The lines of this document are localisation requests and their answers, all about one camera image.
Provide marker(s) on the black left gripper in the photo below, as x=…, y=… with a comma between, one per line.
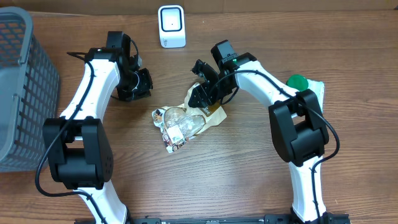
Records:
x=147, y=84

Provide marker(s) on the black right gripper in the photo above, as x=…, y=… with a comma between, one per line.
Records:
x=203, y=91

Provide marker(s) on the beige dried mushroom bag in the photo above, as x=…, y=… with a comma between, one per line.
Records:
x=179, y=124

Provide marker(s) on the green capped clear bottle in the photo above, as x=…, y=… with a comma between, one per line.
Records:
x=298, y=82

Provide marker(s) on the teal wet wipes pack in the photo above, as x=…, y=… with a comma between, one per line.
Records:
x=318, y=88

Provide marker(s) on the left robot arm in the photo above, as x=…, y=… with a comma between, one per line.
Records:
x=78, y=159

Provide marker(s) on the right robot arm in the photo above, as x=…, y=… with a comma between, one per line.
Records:
x=298, y=128

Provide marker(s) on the white barcode scanner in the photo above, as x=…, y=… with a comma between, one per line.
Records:
x=171, y=20

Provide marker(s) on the grey plastic mesh basket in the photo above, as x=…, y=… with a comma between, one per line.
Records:
x=30, y=85

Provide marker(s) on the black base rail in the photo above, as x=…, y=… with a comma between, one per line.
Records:
x=267, y=219

